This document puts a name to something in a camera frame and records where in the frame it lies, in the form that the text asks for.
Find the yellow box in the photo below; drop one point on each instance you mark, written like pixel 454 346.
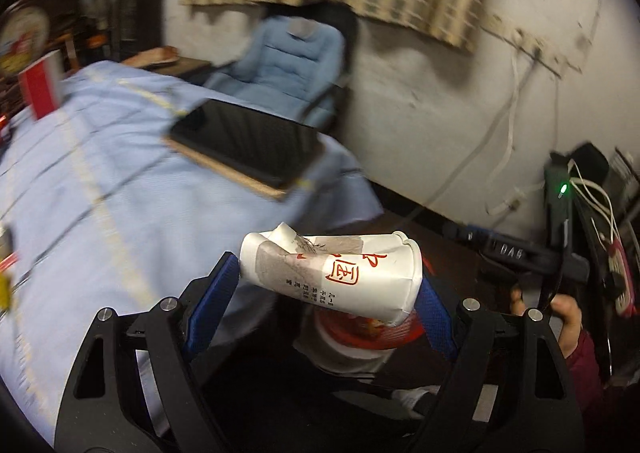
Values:
pixel 5 293

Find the light blue chair cushion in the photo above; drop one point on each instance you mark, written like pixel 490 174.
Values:
pixel 285 63

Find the person's right hand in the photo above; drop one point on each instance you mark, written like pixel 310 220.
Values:
pixel 567 325

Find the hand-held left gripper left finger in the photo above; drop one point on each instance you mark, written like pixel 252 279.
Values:
pixel 215 298

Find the black box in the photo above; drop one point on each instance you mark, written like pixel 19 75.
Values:
pixel 590 160

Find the person's right forearm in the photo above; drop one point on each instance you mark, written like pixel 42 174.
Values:
pixel 585 368

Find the dark side table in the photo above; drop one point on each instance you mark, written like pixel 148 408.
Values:
pixel 192 68

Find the red and white box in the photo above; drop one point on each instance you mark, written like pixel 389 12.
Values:
pixel 42 88

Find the crushed white paper cup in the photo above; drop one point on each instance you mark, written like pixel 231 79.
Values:
pixel 350 273

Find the white wall socket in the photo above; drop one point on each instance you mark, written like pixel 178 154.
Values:
pixel 536 49

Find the round wooden framed picture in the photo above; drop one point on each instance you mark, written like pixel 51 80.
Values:
pixel 22 33

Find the black metal frame chair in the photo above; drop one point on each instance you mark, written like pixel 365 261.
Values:
pixel 350 33

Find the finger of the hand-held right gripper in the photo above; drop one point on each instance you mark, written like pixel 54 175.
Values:
pixel 462 233

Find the light blue tablecloth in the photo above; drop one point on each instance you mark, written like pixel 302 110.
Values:
pixel 100 183

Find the black tablet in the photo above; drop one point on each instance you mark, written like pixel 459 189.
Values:
pixel 245 143

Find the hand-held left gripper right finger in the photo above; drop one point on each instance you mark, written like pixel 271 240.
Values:
pixel 436 320

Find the pink patterned object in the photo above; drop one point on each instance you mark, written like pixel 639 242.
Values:
pixel 621 273

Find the white plastic bucket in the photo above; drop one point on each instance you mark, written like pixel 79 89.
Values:
pixel 345 358

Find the wooden board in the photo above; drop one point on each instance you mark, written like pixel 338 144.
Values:
pixel 225 173

